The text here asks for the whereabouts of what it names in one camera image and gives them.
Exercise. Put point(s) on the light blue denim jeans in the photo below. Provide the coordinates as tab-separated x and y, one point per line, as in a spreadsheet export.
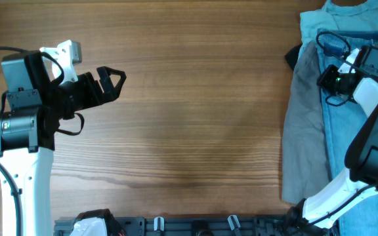
342	124

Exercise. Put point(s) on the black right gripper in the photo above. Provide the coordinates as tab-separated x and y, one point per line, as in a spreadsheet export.
325	81

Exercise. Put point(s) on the light teal shirt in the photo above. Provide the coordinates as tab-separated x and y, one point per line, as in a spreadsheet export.
360	21

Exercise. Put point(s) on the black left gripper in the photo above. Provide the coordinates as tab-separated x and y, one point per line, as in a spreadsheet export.
111	93

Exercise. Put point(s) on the grey shorts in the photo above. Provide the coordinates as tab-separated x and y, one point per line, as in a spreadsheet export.
305	165

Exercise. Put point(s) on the black mounting rail base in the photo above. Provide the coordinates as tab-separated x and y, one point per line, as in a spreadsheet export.
102	222

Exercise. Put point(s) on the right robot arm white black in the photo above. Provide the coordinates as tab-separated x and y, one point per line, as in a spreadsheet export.
358	179

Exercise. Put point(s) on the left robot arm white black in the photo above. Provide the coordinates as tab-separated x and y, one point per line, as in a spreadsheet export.
39	95

